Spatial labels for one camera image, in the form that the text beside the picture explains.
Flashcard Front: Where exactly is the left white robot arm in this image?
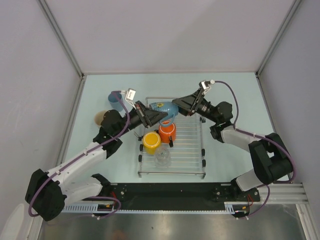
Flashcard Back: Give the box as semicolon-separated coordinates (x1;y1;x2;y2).
25;101;168;221

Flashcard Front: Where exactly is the clear glass cup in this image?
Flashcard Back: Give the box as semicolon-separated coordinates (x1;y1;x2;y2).
154;146;171;168

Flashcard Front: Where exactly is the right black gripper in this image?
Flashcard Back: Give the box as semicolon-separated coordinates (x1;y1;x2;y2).
170;87;220;124

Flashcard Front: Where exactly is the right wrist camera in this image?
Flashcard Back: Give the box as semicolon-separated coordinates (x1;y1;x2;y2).
199;79;216;96

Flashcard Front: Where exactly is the orange ceramic mug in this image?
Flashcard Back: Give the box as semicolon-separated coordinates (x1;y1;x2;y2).
156;123;177;148

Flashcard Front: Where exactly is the yellow ceramic mug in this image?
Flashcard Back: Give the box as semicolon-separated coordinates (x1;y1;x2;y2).
142;131;162;155

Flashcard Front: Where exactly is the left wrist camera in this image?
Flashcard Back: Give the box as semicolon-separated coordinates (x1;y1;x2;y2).
120;88;137;108

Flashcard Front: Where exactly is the blue textured ceramic mug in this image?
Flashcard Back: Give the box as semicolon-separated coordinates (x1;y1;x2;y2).
149;101;179;127

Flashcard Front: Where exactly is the metal wire dish rack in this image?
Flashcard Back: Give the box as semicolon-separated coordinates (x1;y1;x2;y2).
136;113;206;182

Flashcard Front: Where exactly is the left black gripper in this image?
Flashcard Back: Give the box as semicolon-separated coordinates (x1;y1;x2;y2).
114;100;167;138

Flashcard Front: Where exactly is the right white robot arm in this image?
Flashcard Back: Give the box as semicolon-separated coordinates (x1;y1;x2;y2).
172;89;294;201

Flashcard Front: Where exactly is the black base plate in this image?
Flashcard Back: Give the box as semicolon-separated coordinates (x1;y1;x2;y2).
99;182;261;211

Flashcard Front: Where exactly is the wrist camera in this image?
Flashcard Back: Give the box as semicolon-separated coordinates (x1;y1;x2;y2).
199;79;216;96
120;88;137;108

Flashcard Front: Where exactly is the beige ceramic mug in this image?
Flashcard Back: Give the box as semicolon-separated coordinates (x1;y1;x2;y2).
94;110;108;127

